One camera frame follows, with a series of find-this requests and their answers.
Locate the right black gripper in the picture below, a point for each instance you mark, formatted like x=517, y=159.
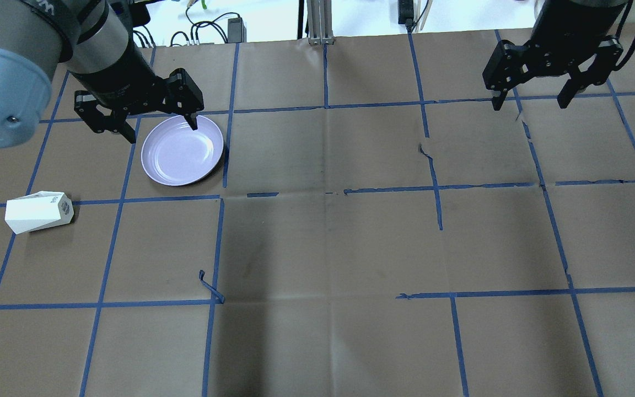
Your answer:
x=566, y=34

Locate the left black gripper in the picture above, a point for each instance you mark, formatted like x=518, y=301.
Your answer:
x=120, y=79

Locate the white faceted cup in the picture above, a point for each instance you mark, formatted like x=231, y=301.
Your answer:
x=41, y=210

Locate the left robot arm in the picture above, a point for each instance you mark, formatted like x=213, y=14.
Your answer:
x=94, y=39

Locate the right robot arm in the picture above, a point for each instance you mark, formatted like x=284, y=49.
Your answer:
x=576, y=38

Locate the lavender plate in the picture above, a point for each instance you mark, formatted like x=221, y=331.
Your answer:
x=175, y=154

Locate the black power adapter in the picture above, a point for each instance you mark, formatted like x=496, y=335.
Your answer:
x=236, y=30

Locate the aluminium frame post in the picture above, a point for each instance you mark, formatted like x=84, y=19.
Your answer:
x=319, y=18

